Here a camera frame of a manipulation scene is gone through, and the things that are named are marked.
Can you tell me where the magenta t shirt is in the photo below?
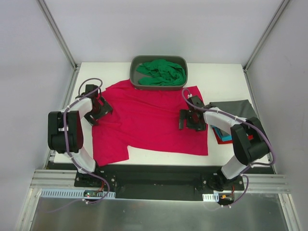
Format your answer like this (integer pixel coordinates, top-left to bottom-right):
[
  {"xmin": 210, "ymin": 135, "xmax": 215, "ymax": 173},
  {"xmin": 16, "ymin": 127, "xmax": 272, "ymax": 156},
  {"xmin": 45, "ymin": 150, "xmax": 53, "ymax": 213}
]
[{"xmin": 92, "ymin": 80, "xmax": 208, "ymax": 166}]

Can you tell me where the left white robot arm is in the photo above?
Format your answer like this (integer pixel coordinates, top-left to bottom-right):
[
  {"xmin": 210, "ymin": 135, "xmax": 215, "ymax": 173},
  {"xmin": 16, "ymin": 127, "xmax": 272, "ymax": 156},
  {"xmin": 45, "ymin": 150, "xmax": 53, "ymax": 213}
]
[{"xmin": 48, "ymin": 84, "xmax": 113, "ymax": 187}]

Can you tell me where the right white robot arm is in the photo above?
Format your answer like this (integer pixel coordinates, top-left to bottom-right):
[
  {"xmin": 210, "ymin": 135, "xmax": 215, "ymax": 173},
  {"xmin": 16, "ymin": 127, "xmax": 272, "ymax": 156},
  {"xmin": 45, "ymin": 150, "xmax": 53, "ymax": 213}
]
[{"xmin": 179, "ymin": 94, "xmax": 271, "ymax": 192}]

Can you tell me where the folded red t shirt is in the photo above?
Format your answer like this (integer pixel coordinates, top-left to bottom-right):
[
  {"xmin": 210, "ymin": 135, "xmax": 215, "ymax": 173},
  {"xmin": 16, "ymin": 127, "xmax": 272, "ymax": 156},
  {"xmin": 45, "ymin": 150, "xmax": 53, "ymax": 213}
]
[{"xmin": 211, "ymin": 125, "xmax": 256, "ymax": 145}]

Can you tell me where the folded teal t shirt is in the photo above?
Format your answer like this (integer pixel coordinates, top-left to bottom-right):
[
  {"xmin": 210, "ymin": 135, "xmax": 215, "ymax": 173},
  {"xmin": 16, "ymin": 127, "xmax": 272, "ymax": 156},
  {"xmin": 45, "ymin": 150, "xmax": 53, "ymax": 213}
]
[{"xmin": 211, "ymin": 126, "xmax": 233, "ymax": 142}]

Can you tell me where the green t shirt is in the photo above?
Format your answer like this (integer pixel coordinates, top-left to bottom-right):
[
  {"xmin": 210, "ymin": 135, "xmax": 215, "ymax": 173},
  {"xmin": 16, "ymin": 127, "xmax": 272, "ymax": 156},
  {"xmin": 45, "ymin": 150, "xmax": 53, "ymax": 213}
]
[{"xmin": 136, "ymin": 59, "xmax": 187, "ymax": 86}]

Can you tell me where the folded grey t shirt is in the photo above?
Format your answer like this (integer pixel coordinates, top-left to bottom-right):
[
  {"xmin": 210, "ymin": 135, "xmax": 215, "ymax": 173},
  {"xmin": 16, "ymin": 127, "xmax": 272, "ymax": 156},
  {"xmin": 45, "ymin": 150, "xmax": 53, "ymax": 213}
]
[{"xmin": 209, "ymin": 100, "xmax": 257, "ymax": 119}]

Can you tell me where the grey plastic bin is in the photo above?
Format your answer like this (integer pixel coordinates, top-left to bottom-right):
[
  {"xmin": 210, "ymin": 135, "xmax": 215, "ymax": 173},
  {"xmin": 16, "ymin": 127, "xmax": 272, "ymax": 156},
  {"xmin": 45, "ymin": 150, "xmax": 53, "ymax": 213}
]
[{"xmin": 129, "ymin": 55, "xmax": 188, "ymax": 90}]

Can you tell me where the left aluminium frame post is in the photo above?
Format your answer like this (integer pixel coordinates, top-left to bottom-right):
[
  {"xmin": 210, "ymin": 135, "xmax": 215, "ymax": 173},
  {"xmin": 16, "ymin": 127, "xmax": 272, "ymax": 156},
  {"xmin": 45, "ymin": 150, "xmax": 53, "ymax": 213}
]
[{"xmin": 36, "ymin": 0, "xmax": 78, "ymax": 70}]

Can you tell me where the aluminium frame post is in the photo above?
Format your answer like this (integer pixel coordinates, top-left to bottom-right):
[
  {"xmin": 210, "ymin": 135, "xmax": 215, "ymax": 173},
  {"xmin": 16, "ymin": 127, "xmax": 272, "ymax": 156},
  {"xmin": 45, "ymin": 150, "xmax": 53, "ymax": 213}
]
[
  {"xmin": 243, "ymin": 0, "xmax": 292, "ymax": 73},
  {"xmin": 36, "ymin": 0, "xmax": 78, "ymax": 70}
]

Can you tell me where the left aluminium rail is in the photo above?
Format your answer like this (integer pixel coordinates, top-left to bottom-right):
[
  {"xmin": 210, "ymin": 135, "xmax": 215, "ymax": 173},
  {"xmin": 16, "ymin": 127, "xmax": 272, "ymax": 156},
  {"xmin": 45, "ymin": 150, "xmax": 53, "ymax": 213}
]
[{"xmin": 30, "ymin": 169, "xmax": 77, "ymax": 189}]

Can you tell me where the aluminium rail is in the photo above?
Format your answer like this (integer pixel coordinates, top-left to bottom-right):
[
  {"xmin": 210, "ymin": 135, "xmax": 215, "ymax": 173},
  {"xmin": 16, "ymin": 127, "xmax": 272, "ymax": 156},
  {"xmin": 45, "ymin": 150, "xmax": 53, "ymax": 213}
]
[
  {"xmin": 247, "ymin": 174, "xmax": 291, "ymax": 194},
  {"xmin": 30, "ymin": 169, "xmax": 77, "ymax": 189}
]

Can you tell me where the right perforated cable duct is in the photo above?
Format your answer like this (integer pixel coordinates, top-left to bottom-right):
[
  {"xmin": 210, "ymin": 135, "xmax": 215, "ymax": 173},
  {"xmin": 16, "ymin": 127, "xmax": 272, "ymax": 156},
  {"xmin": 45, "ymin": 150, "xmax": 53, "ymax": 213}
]
[{"xmin": 202, "ymin": 192, "xmax": 219, "ymax": 202}]

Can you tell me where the perforated cable duct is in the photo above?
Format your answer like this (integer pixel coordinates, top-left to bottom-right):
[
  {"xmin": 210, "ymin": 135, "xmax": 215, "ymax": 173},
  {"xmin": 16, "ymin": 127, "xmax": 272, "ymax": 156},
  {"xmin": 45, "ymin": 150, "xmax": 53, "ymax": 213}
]
[
  {"xmin": 202, "ymin": 192, "xmax": 219, "ymax": 202},
  {"xmin": 41, "ymin": 189, "xmax": 116, "ymax": 200}
]

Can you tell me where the left perforated cable duct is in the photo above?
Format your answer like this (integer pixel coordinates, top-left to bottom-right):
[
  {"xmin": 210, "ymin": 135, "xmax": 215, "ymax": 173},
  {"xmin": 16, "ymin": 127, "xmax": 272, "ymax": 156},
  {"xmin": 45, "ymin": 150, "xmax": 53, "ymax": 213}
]
[{"xmin": 41, "ymin": 189, "xmax": 116, "ymax": 200}]

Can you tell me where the right aluminium rail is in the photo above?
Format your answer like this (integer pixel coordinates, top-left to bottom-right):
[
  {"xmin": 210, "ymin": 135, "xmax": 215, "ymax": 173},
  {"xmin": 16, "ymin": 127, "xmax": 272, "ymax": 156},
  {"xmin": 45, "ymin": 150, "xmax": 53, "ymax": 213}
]
[{"xmin": 247, "ymin": 174, "xmax": 291, "ymax": 194}]

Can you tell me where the right aluminium frame post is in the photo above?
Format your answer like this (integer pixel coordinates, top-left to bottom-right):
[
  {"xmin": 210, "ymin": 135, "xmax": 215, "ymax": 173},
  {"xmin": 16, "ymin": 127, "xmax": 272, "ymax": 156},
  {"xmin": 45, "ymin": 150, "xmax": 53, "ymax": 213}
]
[{"xmin": 243, "ymin": 0, "xmax": 292, "ymax": 73}]

